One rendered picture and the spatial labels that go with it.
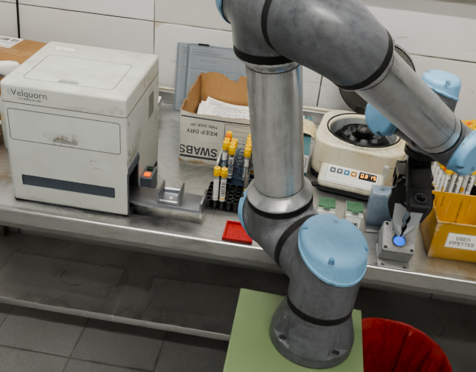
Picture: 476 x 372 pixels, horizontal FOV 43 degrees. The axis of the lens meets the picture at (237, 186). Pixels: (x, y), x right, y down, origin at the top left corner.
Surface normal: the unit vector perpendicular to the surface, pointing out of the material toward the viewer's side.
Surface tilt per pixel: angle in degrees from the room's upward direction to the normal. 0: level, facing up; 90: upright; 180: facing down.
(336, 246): 9
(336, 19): 62
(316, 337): 73
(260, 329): 2
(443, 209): 90
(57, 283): 0
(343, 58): 98
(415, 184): 28
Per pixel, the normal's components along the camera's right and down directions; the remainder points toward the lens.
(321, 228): 0.18, -0.77
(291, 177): 0.50, 0.52
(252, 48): -0.47, 0.57
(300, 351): -0.32, 0.19
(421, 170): 0.00, -0.50
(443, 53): -0.14, 0.52
